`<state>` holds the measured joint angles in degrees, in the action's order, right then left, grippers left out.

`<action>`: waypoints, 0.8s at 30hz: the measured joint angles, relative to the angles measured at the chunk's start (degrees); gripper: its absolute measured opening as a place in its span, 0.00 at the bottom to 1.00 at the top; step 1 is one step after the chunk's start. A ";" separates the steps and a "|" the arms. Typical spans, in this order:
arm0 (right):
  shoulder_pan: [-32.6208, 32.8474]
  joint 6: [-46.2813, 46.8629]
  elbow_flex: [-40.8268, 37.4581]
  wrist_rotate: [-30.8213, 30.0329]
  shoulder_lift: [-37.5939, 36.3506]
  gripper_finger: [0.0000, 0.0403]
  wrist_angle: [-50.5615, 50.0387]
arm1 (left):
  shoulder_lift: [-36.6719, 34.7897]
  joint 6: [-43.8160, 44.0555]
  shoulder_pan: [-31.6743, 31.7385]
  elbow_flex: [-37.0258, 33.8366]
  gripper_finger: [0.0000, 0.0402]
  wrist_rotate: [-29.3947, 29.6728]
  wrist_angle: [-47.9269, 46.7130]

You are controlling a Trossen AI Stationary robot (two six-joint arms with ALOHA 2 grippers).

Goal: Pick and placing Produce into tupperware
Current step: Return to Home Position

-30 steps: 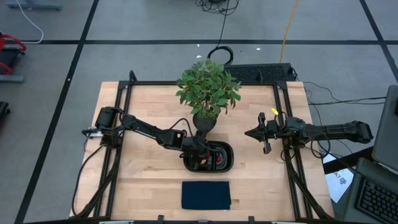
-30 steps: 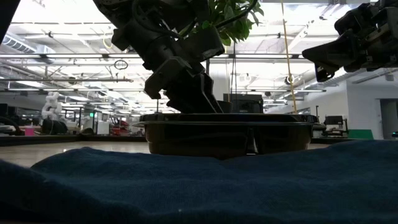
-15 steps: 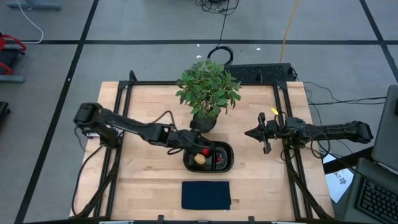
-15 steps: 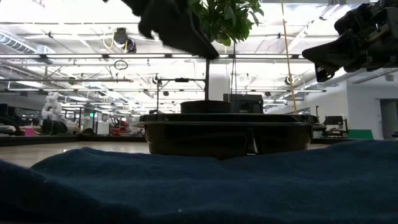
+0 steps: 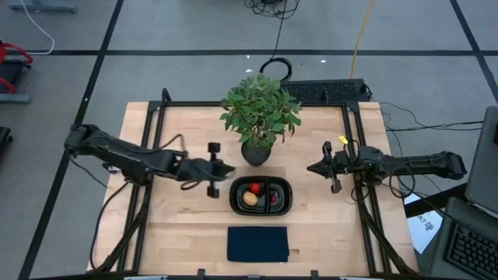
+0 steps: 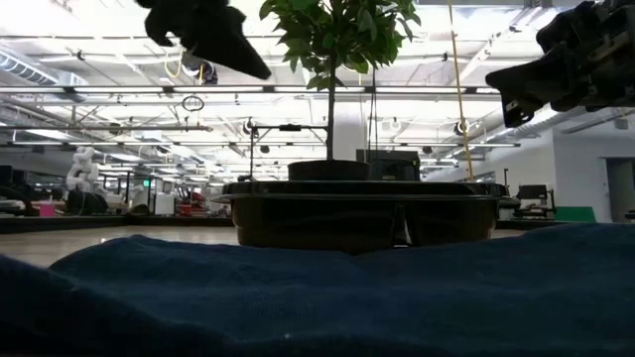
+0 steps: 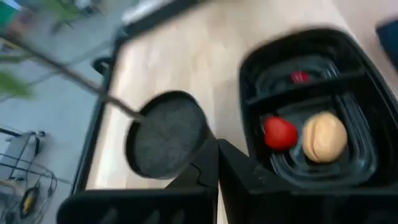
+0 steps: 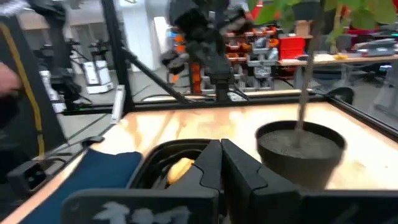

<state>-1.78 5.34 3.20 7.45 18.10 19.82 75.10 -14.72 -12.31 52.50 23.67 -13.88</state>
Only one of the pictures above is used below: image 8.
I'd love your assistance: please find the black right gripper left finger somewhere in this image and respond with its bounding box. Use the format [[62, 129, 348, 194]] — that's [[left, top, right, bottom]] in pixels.
[[58, 139, 224, 224]]

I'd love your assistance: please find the yellow cable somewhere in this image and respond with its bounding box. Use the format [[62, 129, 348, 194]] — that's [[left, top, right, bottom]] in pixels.
[[0, 23, 46, 159]]

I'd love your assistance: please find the grey office chair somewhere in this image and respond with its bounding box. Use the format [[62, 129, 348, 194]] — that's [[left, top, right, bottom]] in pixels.
[[312, 63, 349, 88]]

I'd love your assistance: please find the small tree in black pot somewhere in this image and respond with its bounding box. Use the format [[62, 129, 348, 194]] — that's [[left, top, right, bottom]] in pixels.
[[248, 0, 398, 191]]

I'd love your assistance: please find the red plastic crate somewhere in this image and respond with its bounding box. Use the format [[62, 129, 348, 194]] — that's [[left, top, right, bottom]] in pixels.
[[277, 36, 306, 60]]

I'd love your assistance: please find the black table clamp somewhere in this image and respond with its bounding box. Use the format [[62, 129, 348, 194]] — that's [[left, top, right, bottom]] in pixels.
[[81, 136, 105, 147], [326, 86, 354, 105]]

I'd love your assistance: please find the wooden top office desk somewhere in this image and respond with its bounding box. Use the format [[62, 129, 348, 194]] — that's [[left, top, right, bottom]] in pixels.
[[276, 54, 398, 91]]

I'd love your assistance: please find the person's hand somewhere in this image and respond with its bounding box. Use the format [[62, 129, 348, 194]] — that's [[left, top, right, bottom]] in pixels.
[[0, 62, 22, 96]]

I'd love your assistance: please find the grey laptop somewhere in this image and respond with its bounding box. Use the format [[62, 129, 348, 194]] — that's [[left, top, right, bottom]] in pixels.
[[351, 39, 397, 57]]

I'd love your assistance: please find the black aluminium table frame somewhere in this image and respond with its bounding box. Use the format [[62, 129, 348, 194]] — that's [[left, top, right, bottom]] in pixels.
[[62, 0, 398, 156]]

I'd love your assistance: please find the shelf with storage bins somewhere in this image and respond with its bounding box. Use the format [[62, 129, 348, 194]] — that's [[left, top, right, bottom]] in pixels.
[[169, 24, 280, 94]]

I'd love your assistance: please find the dark blue folded cloth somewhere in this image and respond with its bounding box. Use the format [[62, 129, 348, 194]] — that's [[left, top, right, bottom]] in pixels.
[[18, 148, 143, 224]]

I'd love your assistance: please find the black flat panel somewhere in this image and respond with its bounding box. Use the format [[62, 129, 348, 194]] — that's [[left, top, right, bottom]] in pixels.
[[0, 15, 68, 184]]

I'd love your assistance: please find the silver metal bracket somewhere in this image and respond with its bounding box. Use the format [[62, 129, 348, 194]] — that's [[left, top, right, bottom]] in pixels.
[[111, 84, 126, 124]]

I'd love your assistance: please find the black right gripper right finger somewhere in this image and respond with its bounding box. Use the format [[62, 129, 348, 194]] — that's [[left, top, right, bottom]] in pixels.
[[221, 139, 398, 224]]

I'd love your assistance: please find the black depth camera box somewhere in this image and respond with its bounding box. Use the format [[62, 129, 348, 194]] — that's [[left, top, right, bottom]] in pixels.
[[6, 159, 47, 195]]

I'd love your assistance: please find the black plastic food container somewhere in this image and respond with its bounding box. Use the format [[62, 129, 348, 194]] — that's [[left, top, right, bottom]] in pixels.
[[127, 139, 215, 190]]

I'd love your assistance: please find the tan round potato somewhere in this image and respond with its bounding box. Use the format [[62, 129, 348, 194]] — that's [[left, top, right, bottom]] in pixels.
[[167, 157, 195, 185]]

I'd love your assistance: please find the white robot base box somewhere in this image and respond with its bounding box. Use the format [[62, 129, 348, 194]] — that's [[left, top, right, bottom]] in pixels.
[[82, 60, 114, 95]]

